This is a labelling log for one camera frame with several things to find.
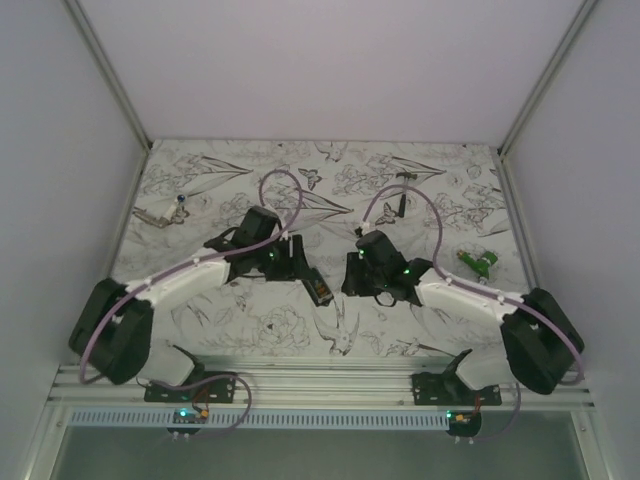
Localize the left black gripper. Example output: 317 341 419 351
254 235 313 283

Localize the black fuse box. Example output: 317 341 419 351
304 268 334 307

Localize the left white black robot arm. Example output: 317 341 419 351
69 206 308 402

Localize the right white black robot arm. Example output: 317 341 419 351
342 230 584 405

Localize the floral patterned table mat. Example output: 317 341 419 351
112 140 528 358

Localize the small black hammer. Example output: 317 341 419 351
396 171 417 218

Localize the green plastic connector part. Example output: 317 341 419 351
457 250 498 285

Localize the metal clip with blue bead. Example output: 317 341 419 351
133 194 190 229

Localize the right small circuit board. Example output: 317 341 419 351
446 410 481 428

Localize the small circuit board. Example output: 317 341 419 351
446 410 481 428
172 407 209 425

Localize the left small circuit board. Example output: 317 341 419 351
172 407 209 425

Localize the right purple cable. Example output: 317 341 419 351
357 185 587 445

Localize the purple cable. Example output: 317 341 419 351
79 169 304 441
357 185 587 445

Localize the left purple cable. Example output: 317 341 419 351
79 169 304 441

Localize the aluminium rail frame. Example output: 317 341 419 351
47 349 599 412

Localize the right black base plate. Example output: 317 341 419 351
411 372 502 407

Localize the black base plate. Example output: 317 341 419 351
143 371 237 405
411 372 502 407

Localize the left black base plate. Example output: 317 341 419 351
143 371 237 405

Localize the grey slotted cable duct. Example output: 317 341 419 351
68 407 449 431

